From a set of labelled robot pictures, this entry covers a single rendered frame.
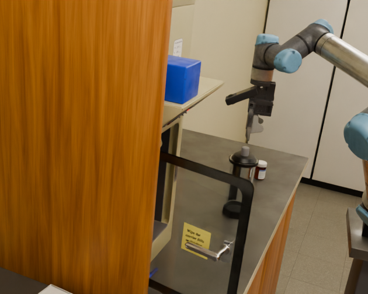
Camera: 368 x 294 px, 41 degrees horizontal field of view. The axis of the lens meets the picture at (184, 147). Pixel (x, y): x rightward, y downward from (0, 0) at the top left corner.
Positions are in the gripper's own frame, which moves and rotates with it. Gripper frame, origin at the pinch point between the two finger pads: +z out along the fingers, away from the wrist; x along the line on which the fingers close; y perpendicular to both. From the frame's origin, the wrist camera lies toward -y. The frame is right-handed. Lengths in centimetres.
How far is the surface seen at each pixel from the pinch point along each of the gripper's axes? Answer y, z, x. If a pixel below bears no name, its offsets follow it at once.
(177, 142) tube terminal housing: -21.5, -4.3, -27.8
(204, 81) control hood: -14.9, -25.0, -32.0
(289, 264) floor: 45, 126, 113
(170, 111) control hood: -20, -24, -58
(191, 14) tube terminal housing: -21, -42, -27
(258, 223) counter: 9.0, 32.0, -5.7
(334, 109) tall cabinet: 78, 52, 237
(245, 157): 0.6, 8.0, -2.9
